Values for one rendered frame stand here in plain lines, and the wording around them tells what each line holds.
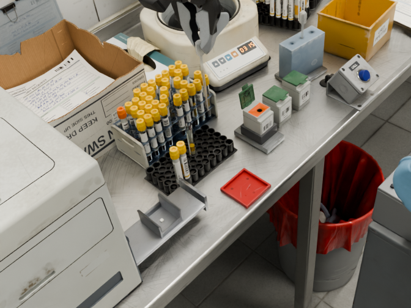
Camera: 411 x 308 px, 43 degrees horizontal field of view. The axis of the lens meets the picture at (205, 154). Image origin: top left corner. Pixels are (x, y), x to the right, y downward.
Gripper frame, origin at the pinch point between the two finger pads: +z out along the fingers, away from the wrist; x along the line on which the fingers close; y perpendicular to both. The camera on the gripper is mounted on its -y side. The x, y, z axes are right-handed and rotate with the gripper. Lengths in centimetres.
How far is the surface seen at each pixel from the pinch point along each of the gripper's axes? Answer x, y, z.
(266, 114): -5.3, 10.5, 19.8
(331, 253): -13, 31, 87
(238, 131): 0.0, 8.1, 25.4
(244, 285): 12, 18, 114
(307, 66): -1.0, 32.0, 23.5
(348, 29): -4.4, 43.1, 18.7
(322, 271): -11, 31, 99
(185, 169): -0.6, -8.4, 21.7
